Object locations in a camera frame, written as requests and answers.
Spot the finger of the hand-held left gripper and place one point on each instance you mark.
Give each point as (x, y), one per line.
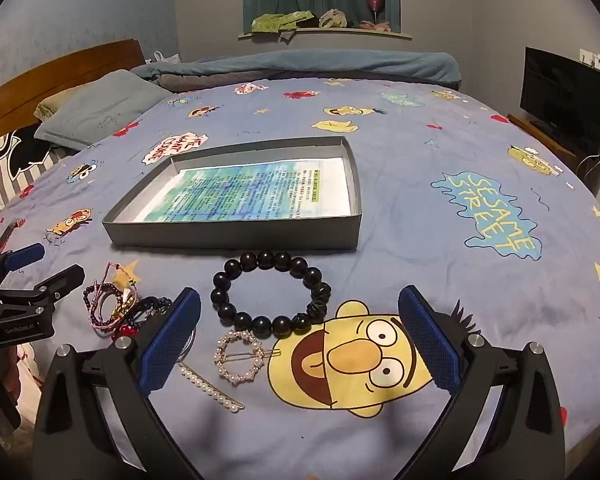
(25, 255)
(60, 282)

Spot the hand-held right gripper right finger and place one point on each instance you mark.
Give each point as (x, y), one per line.
(430, 340)

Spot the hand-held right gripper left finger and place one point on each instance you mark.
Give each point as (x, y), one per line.
(172, 340)

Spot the silver bangle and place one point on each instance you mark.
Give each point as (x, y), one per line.
(194, 335)

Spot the round pearl hair clip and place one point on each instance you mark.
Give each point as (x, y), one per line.
(221, 358)

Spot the long pearl hair clip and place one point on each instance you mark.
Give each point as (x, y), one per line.
(210, 390)

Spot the grey cardboard box tray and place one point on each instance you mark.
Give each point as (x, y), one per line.
(230, 232)

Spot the striped pillow with black print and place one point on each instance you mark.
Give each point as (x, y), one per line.
(0, 180)

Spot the blue cartoon printed bed sheet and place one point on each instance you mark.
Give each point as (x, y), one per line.
(430, 260)

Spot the yellowish pillow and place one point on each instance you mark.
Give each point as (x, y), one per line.
(50, 105)

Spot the blue-grey pillow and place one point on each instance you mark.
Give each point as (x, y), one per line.
(95, 110)

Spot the printed paper sheet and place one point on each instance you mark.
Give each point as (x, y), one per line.
(240, 190)

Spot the wooden headboard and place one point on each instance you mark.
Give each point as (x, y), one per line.
(80, 62)

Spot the wooden television stand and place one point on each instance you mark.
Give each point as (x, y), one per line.
(555, 145)

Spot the white plastic bag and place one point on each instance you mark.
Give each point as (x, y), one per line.
(165, 57)

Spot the grey blanket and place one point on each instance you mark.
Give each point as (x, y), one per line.
(205, 82)

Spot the black television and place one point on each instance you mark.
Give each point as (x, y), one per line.
(560, 95)

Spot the blue duvet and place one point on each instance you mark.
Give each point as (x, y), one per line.
(305, 65)

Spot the pink cloth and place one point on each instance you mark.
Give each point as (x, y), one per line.
(375, 26)

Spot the window sill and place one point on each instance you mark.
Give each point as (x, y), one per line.
(330, 32)

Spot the green cloth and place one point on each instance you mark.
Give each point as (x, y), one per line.
(275, 21)

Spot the beige plush toy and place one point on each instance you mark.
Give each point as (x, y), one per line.
(332, 19)

